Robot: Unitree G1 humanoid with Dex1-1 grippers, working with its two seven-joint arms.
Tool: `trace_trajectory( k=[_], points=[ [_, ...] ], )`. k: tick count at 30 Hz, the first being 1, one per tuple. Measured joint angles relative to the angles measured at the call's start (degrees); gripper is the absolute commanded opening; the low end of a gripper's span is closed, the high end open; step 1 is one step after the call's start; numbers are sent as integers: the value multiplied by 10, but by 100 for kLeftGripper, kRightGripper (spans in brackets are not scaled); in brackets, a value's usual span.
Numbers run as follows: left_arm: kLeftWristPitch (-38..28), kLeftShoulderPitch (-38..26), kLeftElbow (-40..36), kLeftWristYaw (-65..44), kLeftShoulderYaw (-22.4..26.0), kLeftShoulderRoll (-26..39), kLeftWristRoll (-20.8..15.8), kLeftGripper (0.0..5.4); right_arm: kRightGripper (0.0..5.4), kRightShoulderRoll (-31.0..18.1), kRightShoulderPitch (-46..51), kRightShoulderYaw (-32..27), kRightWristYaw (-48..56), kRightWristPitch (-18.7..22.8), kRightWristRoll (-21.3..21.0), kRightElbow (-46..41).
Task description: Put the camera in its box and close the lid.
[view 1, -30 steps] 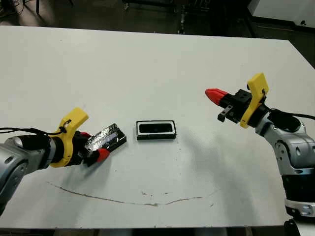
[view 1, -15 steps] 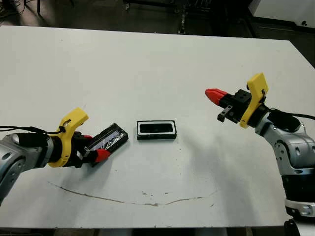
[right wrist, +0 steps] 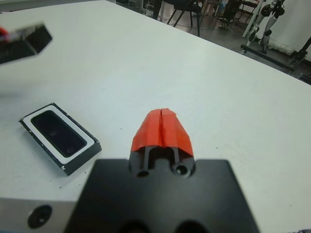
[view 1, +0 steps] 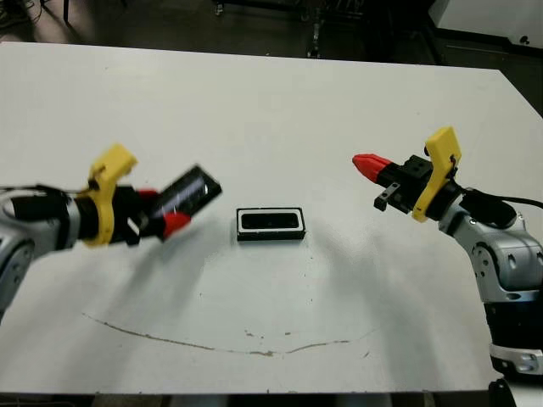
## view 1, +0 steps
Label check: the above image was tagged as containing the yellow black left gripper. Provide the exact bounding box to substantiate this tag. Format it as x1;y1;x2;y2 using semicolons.
82;143;192;248

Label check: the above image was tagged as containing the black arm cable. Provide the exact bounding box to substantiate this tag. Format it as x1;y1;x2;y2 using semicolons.
464;188;543;213
0;181;92;200

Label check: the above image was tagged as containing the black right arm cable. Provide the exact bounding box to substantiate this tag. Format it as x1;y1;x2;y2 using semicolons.
464;188;543;213

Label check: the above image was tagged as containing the white cabinet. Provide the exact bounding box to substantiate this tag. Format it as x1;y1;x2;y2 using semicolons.
428;0;543;48

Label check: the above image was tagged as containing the small black camera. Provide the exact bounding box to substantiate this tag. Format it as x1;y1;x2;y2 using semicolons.
240;213;300;231

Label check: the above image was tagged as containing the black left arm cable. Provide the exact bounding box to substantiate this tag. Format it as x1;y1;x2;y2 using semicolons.
0;181;92;200

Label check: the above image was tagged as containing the black box lid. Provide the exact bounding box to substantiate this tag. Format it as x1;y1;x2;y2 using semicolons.
150;164;224;222

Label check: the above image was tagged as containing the metal stand post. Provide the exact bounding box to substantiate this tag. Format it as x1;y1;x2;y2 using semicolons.
305;10;323;59

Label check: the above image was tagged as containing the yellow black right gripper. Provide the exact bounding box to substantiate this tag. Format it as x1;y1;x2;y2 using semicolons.
352;125;462;222

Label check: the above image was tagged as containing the black wheeled cart frame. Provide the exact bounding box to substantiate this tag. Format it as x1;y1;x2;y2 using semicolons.
211;0;366;22

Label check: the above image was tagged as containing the black box base white lining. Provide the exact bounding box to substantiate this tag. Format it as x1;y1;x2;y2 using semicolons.
236;206;307;243

